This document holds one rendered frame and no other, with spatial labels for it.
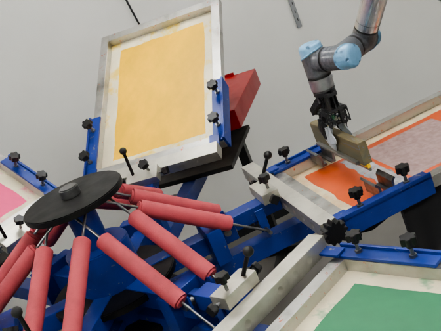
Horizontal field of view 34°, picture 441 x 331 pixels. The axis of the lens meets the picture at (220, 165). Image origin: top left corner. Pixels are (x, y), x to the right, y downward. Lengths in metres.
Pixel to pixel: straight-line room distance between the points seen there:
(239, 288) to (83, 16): 2.57
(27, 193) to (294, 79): 2.08
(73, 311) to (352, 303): 0.70
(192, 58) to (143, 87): 0.24
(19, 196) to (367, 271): 1.53
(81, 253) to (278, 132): 2.66
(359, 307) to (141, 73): 1.69
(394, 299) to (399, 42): 3.14
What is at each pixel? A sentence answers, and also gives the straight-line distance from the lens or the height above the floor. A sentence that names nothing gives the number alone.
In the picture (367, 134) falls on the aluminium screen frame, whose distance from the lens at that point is 2.71.
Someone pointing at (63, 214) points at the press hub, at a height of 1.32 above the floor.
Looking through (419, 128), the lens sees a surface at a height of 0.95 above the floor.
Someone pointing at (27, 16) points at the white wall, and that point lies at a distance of 4.08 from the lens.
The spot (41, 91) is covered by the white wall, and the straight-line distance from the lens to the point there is 4.12.
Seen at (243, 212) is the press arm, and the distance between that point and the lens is 2.27.
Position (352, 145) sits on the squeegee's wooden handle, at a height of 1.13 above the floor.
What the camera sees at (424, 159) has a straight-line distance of 2.42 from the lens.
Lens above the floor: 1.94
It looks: 19 degrees down
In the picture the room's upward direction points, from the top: 22 degrees counter-clockwise
